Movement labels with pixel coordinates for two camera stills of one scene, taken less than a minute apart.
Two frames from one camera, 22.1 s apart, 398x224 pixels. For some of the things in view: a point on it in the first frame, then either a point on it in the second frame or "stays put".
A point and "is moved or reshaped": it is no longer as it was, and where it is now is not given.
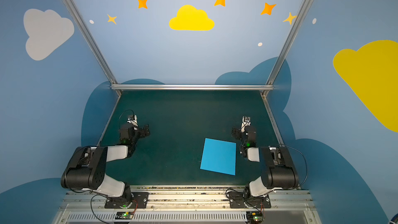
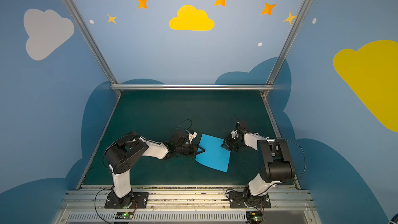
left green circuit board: x=124 y=215 stays put
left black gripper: x=140 y=131 → x=187 y=146
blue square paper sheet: x=219 y=156 is moved or reshaped
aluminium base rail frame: x=285 y=206 stays put
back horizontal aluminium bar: x=192 y=87 stays put
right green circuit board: x=254 y=216 stays put
